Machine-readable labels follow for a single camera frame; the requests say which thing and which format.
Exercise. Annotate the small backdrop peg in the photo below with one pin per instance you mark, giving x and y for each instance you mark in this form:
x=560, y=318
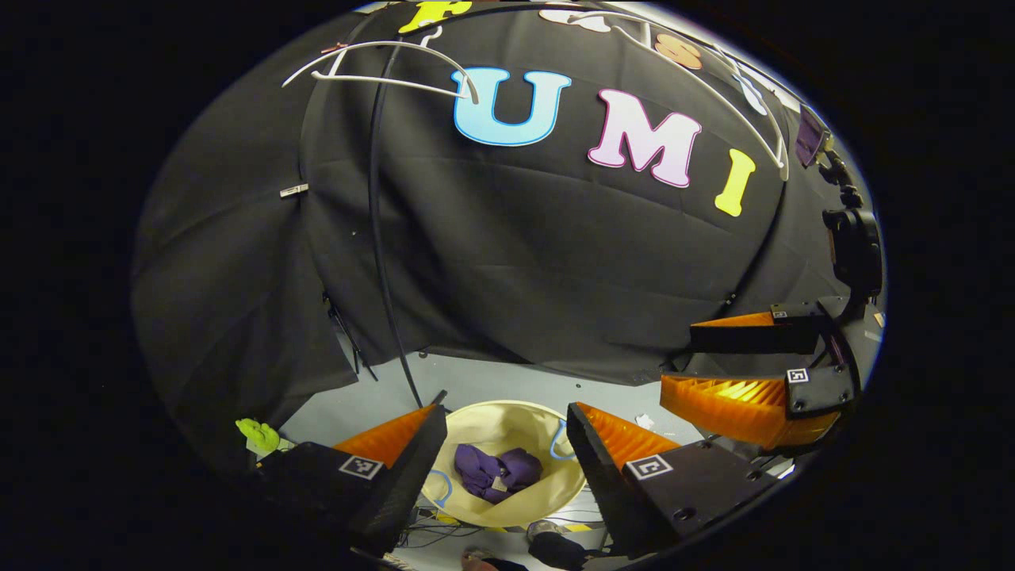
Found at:
x=293, y=190

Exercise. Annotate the bright green cloth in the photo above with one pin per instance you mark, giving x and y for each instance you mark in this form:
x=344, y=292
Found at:
x=258, y=434

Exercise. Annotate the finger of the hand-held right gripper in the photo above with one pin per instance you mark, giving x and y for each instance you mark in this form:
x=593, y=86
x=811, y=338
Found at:
x=753, y=339
x=821, y=392

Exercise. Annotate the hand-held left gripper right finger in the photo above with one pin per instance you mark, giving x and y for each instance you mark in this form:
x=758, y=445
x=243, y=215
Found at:
x=603, y=484

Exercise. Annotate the cream laundry hamper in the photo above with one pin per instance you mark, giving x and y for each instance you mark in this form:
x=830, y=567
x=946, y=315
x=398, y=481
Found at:
x=507, y=424

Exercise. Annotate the white plastic clothes hanger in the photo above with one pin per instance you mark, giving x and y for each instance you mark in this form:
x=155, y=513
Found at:
x=381, y=45
x=714, y=91

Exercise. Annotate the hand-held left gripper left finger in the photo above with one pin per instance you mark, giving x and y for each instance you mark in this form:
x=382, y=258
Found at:
x=408, y=484

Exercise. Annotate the black backdrop cloth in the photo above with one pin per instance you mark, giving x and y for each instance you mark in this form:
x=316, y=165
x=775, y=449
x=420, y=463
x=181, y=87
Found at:
x=515, y=262

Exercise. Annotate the person's dark shoe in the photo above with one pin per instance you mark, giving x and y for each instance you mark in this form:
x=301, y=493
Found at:
x=555, y=549

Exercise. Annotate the white paper scrap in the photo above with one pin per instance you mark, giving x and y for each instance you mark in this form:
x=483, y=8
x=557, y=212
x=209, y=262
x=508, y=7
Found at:
x=644, y=421

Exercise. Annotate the purple ribbed jacket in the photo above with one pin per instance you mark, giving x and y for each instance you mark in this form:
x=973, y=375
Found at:
x=492, y=472

